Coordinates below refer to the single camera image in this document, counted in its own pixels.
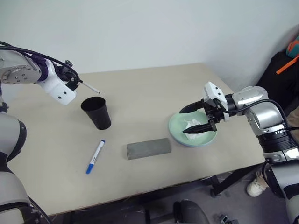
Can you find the black plastic cup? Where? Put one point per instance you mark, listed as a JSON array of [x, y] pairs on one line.
[[98, 114]]

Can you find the white sneaker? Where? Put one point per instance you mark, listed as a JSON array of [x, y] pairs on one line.
[[254, 189]]

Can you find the white tissue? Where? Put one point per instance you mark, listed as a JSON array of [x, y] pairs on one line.
[[194, 136]]

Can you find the grey glasses case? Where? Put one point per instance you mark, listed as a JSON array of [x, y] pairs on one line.
[[149, 148]]

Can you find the teal and orange bundle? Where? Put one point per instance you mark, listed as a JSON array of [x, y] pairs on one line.
[[294, 47]]

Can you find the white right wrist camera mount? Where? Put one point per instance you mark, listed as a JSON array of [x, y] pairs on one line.
[[212, 89]]

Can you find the small device on floor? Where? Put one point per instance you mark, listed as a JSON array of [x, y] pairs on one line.
[[225, 219]]

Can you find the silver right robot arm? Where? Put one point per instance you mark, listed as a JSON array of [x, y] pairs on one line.
[[264, 112]]

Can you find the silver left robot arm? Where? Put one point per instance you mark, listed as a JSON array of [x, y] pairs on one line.
[[14, 70]]

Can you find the dark rounded shape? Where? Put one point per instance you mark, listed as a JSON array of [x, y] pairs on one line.
[[189, 212]]

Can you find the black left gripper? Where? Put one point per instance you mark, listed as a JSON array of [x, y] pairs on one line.
[[64, 73]]

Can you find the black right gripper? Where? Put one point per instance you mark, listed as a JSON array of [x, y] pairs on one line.
[[215, 113]]

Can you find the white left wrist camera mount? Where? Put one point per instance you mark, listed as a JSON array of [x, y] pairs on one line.
[[58, 91]]

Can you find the black bag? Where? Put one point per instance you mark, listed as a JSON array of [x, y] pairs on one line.
[[278, 81]]

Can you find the black slanted table leg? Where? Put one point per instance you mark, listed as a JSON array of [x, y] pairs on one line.
[[229, 182]]

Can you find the white marker blue cap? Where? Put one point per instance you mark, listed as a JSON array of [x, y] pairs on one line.
[[95, 156]]

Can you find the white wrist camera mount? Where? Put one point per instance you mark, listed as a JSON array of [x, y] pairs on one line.
[[212, 89], [58, 91]]

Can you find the white marker black cap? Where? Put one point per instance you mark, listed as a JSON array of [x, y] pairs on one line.
[[90, 87]]

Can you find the light green bowl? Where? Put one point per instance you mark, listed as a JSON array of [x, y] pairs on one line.
[[177, 126]]

